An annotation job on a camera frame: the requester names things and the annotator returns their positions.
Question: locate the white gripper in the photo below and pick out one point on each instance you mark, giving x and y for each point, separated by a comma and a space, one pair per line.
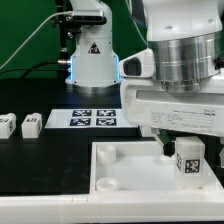
145, 103

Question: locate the white square tabletop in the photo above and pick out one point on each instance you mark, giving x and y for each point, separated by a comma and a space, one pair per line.
139, 166

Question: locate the white L-shaped obstacle fence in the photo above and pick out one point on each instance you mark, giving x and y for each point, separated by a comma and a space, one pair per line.
114, 206

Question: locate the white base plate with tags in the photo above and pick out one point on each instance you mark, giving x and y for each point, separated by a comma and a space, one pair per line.
87, 118

